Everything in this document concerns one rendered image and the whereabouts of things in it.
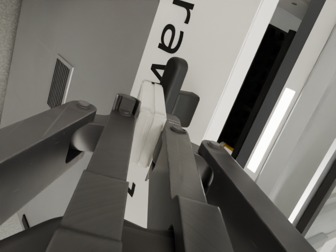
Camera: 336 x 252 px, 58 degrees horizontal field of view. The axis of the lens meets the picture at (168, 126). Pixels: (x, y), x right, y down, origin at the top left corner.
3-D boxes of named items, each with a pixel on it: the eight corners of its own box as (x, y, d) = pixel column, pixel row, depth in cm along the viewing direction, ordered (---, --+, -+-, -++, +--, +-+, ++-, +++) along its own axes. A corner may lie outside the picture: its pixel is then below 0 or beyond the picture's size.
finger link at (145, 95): (134, 165, 16) (120, 161, 15) (140, 120, 22) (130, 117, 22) (152, 113, 15) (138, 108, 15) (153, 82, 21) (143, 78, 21)
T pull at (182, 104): (135, 146, 23) (145, 155, 23) (168, 53, 21) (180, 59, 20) (170, 146, 26) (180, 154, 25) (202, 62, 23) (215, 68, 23)
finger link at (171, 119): (162, 144, 13) (224, 163, 14) (160, 110, 18) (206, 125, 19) (152, 173, 14) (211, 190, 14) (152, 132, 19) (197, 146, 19)
